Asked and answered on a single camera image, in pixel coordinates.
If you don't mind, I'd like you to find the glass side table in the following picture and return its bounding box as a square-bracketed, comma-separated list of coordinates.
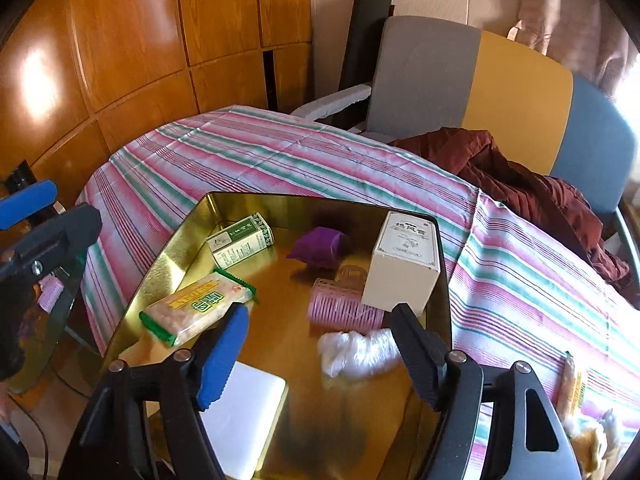
[5, 255, 88, 396]

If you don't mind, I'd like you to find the wooden wardrobe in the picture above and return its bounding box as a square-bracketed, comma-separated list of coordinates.
[0, 0, 316, 196]

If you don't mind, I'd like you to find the black rolled mat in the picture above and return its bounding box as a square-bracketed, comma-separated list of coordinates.
[339, 0, 396, 131]

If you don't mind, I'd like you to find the tan plush toy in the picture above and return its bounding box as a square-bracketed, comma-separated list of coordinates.
[565, 407, 623, 480]

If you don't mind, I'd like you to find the grey yellow blue chair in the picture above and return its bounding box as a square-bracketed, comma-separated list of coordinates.
[290, 15, 640, 271]

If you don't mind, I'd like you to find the gold tin tray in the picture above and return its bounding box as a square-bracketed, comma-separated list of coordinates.
[100, 191, 453, 480]

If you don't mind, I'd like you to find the maroon jacket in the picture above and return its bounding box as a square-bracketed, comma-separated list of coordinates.
[387, 127, 631, 288]

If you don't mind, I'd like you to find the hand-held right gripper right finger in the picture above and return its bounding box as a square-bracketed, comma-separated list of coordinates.
[390, 302, 583, 480]

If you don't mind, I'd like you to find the white plastic bag ball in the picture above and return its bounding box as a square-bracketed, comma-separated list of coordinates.
[317, 327, 403, 378]

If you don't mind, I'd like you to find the green and white box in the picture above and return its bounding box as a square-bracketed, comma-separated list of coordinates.
[206, 212, 276, 271]

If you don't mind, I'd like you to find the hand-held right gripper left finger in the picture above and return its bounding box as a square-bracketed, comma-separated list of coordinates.
[57, 304, 251, 480]

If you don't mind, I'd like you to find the clear snack packet green trim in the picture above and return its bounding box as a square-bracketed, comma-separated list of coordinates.
[139, 267, 260, 347]

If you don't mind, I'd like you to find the yellow snack packet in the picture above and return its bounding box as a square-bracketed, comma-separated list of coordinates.
[557, 351, 591, 418]

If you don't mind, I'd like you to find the beige cardboard box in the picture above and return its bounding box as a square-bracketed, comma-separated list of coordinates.
[361, 211, 441, 313]

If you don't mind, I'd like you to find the purple pouch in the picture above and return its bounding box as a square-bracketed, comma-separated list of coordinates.
[286, 226, 353, 270]

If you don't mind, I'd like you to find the beige patterned curtain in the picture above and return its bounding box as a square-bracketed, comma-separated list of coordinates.
[507, 0, 640, 96]

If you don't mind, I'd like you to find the white rectangular box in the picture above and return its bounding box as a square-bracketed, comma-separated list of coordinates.
[200, 360, 287, 468]

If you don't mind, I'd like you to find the small pink hair roller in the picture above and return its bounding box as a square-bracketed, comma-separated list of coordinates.
[39, 277, 65, 313]

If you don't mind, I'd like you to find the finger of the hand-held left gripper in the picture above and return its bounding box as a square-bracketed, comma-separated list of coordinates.
[0, 203, 103, 286]
[0, 179, 58, 231]

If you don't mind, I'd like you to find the striped tablecloth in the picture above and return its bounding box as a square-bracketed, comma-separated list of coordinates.
[80, 105, 640, 480]

